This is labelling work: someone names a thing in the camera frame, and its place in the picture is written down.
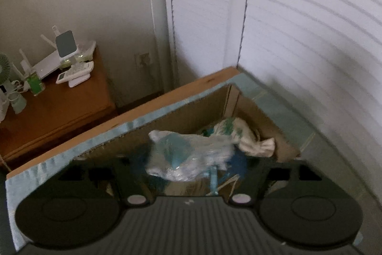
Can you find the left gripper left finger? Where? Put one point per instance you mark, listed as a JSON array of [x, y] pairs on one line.
[[131, 180]]

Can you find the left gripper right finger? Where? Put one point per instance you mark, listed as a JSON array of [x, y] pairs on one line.
[[229, 180]]

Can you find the clear plastic bag blue item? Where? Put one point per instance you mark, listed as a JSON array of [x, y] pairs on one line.
[[189, 163]]

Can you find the white green cloth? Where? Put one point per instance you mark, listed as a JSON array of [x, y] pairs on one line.
[[235, 132]]

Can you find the light blue towel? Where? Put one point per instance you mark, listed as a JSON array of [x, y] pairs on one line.
[[29, 176]]

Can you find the cardboard box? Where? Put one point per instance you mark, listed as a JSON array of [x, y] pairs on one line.
[[195, 118]]

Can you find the wooden nightstand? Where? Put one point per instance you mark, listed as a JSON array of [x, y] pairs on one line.
[[56, 113]]

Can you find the white remote control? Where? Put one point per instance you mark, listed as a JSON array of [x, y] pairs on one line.
[[78, 70]]

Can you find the green small bottle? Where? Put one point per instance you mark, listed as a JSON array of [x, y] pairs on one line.
[[35, 84]]

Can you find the green desk fan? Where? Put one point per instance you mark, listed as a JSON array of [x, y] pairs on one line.
[[13, 97]]

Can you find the white router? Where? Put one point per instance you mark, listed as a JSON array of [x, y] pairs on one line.
[[48, 65]]

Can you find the small grey screen device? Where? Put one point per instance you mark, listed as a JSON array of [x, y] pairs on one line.
[[66, 45]]

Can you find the white louvered closet door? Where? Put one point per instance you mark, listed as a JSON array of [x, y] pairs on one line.
[[323, 57]]

